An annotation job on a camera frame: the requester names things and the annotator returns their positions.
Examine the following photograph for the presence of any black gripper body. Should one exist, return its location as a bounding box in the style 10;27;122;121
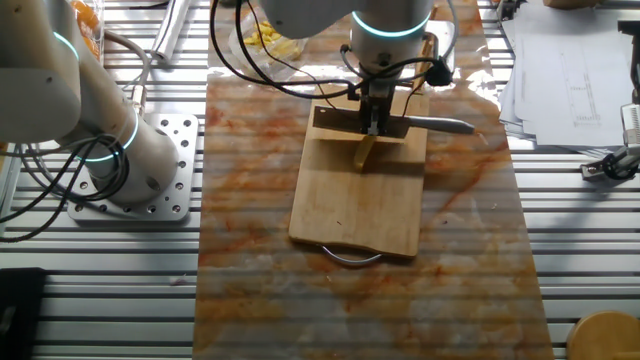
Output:
358;82;396;109

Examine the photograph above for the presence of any steel cleaver knife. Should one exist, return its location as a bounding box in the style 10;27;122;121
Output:
312;104;476;142

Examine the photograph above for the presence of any wooden knife rack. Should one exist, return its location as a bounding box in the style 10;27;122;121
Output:
409;4;440;96

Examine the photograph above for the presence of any yellow potato wedge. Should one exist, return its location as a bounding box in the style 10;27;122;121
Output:
353;134;377;174

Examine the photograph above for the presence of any wooden cutting board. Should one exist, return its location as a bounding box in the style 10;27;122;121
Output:
288;82;430;267

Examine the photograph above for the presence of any clear bag of potato sticks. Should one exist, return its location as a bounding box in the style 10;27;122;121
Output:
228;7;309;84

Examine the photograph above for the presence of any orange marble pattern mat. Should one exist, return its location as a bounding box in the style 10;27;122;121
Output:
192;0;556;360

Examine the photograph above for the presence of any stack of white papers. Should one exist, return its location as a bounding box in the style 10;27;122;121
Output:
498;0;637;152

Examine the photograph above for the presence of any brown wooden object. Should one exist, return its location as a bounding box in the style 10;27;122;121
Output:
543;0;601;10

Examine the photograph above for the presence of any small silver clamp device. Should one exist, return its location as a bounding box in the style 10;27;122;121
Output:
579;144;640;184

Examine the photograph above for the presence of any white plastic wrap roll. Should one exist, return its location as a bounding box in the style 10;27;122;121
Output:
149;0;194;64

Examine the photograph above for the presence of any orange fruit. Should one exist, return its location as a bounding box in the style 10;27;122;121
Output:
82;34;103;60
74;0;101;30

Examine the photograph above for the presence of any clear plastic fruit container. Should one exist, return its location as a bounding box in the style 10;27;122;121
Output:
69;0;106;64

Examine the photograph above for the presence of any wooden mug tree stand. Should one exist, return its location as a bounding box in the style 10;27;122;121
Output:
566;310;640;360

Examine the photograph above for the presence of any black box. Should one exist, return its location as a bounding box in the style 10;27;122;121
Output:
0;267;49;360

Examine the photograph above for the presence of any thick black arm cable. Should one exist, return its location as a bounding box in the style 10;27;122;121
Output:
208;0;362;100
233;0;362;87

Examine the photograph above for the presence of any wrist camera on silver bracket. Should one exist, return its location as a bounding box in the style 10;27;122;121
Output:
423;19;457;94

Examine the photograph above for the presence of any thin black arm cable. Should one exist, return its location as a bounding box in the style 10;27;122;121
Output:
245;0;339;110

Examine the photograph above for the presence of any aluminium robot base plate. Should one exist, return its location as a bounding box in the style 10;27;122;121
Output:
66;112;200;224

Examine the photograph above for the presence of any grey robot power cable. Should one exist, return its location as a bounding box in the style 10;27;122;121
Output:
102;29;151;117

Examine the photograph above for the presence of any silver exterior camera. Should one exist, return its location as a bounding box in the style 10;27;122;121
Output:
619;102;640;147

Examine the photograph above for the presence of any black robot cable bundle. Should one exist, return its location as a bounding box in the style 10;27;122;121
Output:
0;134;132;245

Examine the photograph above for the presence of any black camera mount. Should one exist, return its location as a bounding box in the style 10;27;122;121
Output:
617;19;640;105

